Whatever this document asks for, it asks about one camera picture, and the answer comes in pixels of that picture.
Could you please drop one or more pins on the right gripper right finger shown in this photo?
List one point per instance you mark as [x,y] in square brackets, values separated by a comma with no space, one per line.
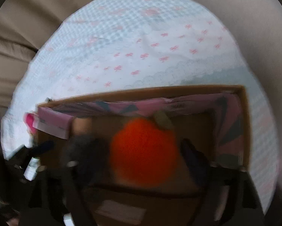
[226,196]

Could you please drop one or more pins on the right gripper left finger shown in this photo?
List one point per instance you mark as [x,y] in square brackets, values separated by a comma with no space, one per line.
[54,192]

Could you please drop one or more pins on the green tissue pack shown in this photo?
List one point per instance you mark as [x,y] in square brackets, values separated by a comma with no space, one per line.
[31,170]

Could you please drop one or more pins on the magenta cylindrical pouch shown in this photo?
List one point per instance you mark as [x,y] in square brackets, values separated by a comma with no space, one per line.
[29,119]

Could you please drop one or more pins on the orange plush carrot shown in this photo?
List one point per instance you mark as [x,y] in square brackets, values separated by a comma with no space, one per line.
[142,154]

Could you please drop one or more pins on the pink patterned cardboard box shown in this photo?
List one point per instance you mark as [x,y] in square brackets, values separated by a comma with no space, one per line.
[214,118]

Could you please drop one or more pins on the blue checkered bed blanket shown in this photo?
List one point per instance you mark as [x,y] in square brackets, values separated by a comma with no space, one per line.
[111,45]

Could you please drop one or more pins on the beige curtain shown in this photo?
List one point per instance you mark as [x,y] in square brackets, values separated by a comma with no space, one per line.
[25,25]

